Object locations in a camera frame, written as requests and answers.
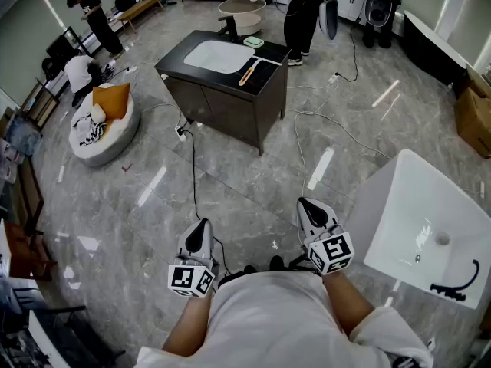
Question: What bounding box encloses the black sink faucet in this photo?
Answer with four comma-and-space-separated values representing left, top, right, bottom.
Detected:
217, 15, 239, 40

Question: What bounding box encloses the cardboard box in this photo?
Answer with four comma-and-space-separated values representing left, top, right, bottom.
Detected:
466, 64, 491, 100
454, 86, 491, 159

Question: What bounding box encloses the black metal frame table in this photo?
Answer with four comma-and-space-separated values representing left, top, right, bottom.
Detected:
45, 26, 94, 71

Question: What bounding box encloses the white beanbag chair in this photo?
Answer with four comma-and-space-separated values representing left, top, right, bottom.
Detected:
68, 82, 141, 168

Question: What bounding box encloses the zebra patterned cloth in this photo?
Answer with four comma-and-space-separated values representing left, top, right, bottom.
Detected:
71, 112, 108, 147

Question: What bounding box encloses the wooden side rack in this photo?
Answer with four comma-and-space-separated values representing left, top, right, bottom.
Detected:
21, 77, 61, 130

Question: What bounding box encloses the white backpack rig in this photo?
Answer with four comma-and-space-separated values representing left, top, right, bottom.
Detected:
364, 0, 396, 28
308, 0, 340, 41

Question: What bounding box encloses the orange cushion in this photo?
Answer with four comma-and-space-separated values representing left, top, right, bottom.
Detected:
92, 82, 131, 121

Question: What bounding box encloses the white inset sink basin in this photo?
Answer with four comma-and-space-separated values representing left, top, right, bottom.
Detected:
183, 39, 256, 75

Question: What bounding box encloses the white square pedestal basin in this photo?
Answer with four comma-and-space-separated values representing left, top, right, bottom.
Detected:
344, 148, 491, 311

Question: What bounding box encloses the black power cable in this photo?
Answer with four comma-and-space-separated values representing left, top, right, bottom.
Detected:
335, 23, 360, 83
183, 127, 233, 276

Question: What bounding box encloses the black bathtub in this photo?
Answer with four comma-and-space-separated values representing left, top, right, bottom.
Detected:
402, 9, 470, 87

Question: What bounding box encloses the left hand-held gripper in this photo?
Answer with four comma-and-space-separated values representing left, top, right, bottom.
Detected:
167, 218, 220, 299

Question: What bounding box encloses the black bag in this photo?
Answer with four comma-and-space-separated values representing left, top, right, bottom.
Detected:
114, 0, 142, 13

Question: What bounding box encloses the person's left leg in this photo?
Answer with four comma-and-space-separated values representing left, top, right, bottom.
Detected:
217, 264, 259, 291

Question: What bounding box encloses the round cream coffee table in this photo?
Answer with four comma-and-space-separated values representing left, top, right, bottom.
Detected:
217, 0, 268, 37

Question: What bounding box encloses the person's white shirt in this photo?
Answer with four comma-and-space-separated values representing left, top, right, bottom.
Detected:
133, 270, 434, 368

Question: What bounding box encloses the white power cable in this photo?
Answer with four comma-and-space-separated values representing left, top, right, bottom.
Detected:
285, 107, 392, 161

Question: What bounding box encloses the person's right forearm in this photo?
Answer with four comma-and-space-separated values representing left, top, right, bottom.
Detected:
321, 270, 375, 337

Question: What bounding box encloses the person's left forearm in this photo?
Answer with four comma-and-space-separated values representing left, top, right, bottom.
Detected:
163, 291, 214, 358

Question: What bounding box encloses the white squeegee with orange handle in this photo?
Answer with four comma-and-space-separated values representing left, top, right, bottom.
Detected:
237, 54, 283, 88

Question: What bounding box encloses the dark shelving rack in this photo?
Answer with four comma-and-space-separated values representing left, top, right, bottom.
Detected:
0, 278, 127, 368

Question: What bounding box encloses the black curved basin faucet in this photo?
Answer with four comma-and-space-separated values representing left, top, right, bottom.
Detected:
429, 258, 481, 303

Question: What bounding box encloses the brown wooden cabinet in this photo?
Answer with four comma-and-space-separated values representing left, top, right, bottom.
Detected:
13, 155, 58, 283

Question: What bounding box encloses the grey blue cloth bundle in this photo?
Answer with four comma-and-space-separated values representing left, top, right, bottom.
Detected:
7, 113, 42, 156

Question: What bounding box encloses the black sink cabinet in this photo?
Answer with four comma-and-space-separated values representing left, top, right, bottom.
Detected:
153, 29, 292, 157

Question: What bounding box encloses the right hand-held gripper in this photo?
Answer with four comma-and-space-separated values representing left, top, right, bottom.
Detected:
297, 197, 355, 276

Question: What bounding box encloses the wooden bench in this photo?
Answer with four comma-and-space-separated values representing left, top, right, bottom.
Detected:
116, 0, 165, 34

